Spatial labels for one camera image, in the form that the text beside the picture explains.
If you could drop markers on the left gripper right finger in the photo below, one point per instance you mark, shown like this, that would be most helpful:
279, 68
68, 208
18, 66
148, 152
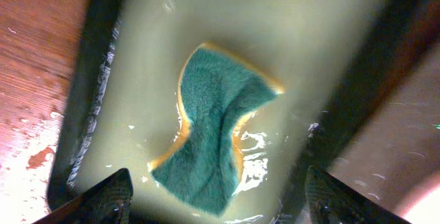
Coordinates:
331, 201

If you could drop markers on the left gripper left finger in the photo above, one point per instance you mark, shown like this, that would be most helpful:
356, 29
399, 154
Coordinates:
107, 202

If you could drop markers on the green and yellow sponge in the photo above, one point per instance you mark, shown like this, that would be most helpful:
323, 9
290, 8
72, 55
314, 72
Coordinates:
217, 93

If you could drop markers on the large dark serving tray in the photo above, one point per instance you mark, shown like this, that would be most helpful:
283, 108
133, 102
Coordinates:
394, 160

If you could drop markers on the small green water tray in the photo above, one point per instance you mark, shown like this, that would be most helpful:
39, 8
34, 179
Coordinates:
334, 59

